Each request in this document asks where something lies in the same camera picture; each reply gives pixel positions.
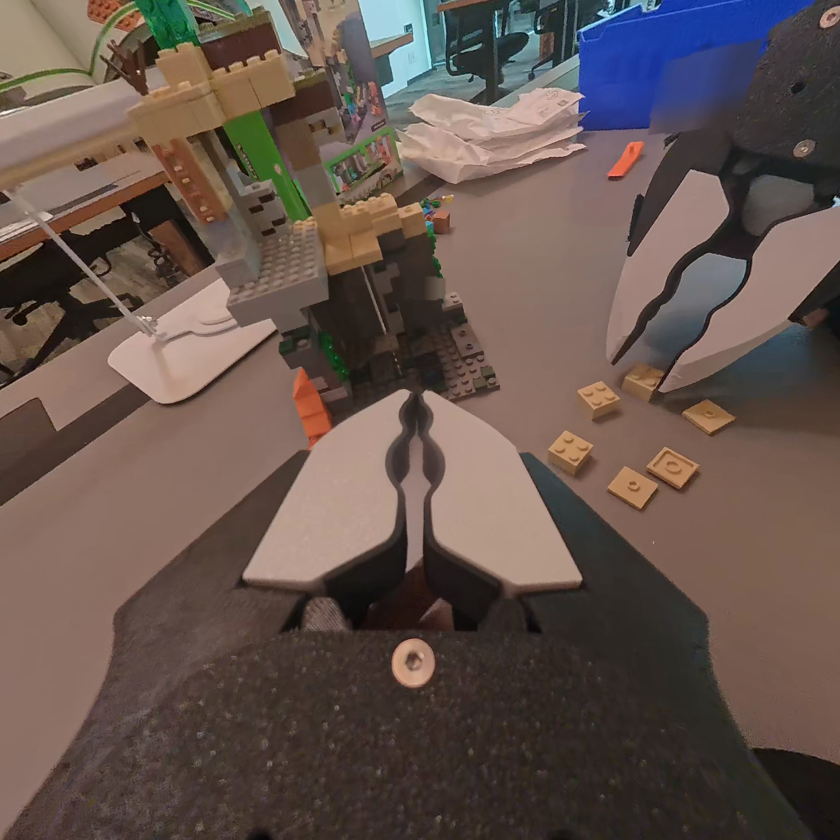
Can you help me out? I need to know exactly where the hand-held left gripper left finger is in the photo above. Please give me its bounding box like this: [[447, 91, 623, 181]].
[[241, 389, 416, 618]]

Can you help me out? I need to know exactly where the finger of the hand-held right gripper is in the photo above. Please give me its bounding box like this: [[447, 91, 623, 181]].
[[605, 167, 749, 367], [658, 205, 840, 395]]

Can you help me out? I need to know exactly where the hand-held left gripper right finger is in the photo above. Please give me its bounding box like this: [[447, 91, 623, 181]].
[[418, 390, 585, 621]]

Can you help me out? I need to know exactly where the tan square brick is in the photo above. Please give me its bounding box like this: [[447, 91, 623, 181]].
[[577, 380, 622, 421], [547, 429, 594, 476], [621, 363, 669, 403]]

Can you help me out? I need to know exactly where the tan tile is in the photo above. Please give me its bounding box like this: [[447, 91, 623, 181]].
[[606, 465, 659, 511], [681, 398, 737, 437], [646, 447, 701, 490]]

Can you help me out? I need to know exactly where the toy brick tower build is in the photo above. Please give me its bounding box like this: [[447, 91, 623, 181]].
[[128, 0, 501, 441]]

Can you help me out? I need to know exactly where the orange brick separator tool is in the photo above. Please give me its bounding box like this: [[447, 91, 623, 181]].
[[607, 141, 645, 179]]

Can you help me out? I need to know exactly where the blue storage bin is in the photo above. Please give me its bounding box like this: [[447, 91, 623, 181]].
[[577, 0, 818, 132]]

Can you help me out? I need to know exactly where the heap of white paper bags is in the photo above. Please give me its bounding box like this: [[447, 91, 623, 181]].
[[395, 87, 589, 185]]

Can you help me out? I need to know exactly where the white book stand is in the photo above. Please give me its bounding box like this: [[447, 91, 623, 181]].
[[0, 79, 278, 406]]

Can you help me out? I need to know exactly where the pile of colourful toy figures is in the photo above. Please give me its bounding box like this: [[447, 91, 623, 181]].
[[420, 193, 455, 235]]

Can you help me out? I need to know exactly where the green toy set box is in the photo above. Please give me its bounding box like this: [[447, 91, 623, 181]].
[[223, 0, 404, 222]]

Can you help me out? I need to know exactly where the brown wooden table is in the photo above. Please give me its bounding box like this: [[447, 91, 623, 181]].
[[0, 151, 173, 263]]

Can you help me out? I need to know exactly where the open instruction booklet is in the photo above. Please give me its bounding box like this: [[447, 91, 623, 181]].
[[0, 0, 142, 96]]

